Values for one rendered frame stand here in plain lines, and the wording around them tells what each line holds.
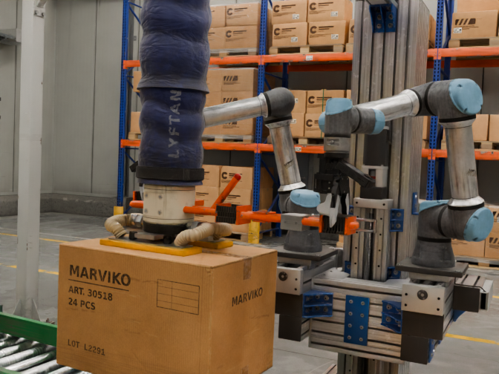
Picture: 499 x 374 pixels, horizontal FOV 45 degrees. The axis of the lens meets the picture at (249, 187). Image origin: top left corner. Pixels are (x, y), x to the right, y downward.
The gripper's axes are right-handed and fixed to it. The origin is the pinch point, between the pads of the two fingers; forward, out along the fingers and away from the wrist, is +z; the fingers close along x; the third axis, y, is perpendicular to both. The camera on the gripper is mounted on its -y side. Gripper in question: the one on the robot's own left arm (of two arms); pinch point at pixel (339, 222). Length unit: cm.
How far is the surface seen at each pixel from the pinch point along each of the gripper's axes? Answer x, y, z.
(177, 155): 8, 52, -17
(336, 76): -824, 330, -161
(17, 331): -17, 154, 64
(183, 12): 8, 52, -62
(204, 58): 0, 48, -48
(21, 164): -152, 316, -4
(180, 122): 7, 52, -28
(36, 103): -157, 308, -51
